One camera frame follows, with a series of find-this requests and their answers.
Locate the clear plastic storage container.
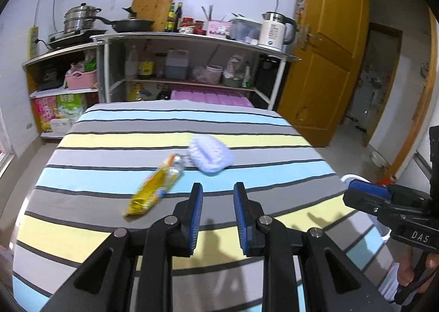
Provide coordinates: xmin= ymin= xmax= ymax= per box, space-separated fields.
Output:
xmin=228 ymin=17 xmax=263 ymax=43

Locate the black appliance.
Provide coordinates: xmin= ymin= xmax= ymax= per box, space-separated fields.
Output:
xmin=257 ymin=57 xmax=290 ymax=110

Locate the striped tablecloth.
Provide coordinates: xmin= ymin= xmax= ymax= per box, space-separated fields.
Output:
xmin=12 ymin=101 xmax=395 ymax=312

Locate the yellow power strip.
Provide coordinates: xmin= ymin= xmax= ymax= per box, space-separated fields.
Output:
xmin=28 ymin=26 xmax=39 ymax=59

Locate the purple plastic crate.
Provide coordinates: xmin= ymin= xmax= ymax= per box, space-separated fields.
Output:
xmin=170 ymin=90 xmax=254 ymax=109

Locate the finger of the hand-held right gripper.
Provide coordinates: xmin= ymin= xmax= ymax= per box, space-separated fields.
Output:
xmin=348 ymin=180 xmax=390 ymax=200
xmin=342 ymin=189 xmax=396 ymax=221

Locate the wooden cutting board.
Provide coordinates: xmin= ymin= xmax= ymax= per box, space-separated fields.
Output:
xmin=132 ymin=0 xmax=178 ymax=33

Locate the white metal shelf rack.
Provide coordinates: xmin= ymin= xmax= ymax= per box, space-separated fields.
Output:
xmin=90 ymin=31 xmax=302 ymax=111

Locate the brown oil bottle yellow label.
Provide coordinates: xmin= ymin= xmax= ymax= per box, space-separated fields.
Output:
xmin=137 ymin=44 xmax=155 ymax=80

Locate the wooden shelf unit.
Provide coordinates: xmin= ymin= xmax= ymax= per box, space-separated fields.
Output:
xmin=22 ymin=41 xmax=103 ymax=137

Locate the yellow cooking oil bottle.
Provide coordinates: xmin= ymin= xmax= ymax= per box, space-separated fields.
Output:
xmin=127 ymin=82 xmax=151 ymax=102

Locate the green bowl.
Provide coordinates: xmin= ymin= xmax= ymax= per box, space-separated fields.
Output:
xmin=222 ymin=75 xmax=246 ymax=88

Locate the white foam fruit net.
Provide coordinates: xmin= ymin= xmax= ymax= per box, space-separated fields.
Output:
xmin=188 ymin=135 xmax=235 ymax=175

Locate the clear plastic bottle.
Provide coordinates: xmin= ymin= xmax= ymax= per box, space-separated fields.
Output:
xmin=125 ymin=45 xmax=138 ymax=79

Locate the white plastic bag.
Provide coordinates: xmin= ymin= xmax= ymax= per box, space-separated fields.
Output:
xmin=226 ymin=55 xmax=249 ymax=79

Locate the black box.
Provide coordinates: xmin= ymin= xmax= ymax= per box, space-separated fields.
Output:
xmin=36 ymin=65 xmax=66 ymax=89

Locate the pink plastic basket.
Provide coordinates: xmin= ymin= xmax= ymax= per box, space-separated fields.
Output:
xmin=65 ymin=70 xmax=99 ymax=90

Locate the white bin with black liner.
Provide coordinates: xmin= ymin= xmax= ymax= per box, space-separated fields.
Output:
xmin=340 ymin=174 xmax=400 ymax=302

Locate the dark sauce bottle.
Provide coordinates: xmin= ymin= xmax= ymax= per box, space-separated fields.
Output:
xmin=166 ymin=2 xmax=176 ymax=32
xmin=175 ymin=1 xmax=184 ymax=33

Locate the blue plastic jerrycan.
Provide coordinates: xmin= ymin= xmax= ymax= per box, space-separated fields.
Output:
xmin=165 ymin=49 xmax=190 ymax=80

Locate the green snack bag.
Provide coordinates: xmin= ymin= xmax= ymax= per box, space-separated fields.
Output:
xmin=57 ymin=92 xmax=88 ymax=120

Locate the pink utensil box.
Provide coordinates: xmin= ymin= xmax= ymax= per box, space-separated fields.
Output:
xmin=203 ymin=20 xmax=234 ymax=38

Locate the white electric kettle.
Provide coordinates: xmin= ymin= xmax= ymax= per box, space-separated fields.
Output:
xmin=258 ymin=12 xmax=298 ymax=50

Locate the pink snack bag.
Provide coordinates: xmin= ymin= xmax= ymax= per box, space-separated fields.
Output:
xmin=34 ymin=96 xmax=59 ymax=132

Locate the yellow wooden door frame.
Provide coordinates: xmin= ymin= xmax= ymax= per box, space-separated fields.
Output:
xmin=364 ymin=0 xmax=434 ymax=179

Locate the yellow wooden door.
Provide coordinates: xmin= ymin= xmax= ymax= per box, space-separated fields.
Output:
xmin=276 ymin=0 xmax=370 ymax=148

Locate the dark glass jar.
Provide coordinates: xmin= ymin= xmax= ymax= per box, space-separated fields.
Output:
xmin=154 ymin=53 xmax=167 ymax=78

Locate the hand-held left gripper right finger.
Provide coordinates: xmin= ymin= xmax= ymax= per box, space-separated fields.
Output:
xmin=233 ymin=182 xmax=395 ymax=312

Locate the yellow snack wrapper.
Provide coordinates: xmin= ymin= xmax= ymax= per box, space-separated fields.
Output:
xmin=124 ymin=154 xmax=188 ymax=218

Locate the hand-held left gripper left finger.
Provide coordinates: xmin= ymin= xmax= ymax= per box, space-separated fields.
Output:
xmin=41 ymin=182 xmax=204 ymax=312

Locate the black induction cooker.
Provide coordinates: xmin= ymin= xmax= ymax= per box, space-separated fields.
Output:
xmin=46 ymin=29 xmax=108 ymax=49

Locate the white cardboard box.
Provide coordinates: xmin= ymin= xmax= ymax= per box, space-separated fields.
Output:
xmin=50 ymin=116 xmax=82 ymax=133

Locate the steel steamer pot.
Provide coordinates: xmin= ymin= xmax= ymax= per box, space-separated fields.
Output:
xmin=63 ymin=3 xmax=102 ymax=35

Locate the black frying pan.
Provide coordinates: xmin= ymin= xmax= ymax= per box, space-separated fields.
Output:
xmin=93 ymin=7 xmax=156 ymax=33

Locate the silver refrigerator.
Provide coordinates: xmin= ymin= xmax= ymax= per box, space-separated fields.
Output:
xmin=399 ymin=68 xmax=439 ymax=192

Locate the brass door handle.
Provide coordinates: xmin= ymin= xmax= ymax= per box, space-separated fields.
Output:
xmin=298 ymin=26 xmax=323 ymax=50

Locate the small pink-rimmed bucket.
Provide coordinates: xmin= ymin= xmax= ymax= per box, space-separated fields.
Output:
xmin=206 ymin=65 xmax=225 ymax=83

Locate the person's right hand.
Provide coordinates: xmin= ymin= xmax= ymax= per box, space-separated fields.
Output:
xmin=397 ymin=245 xmax=439 ymax=288

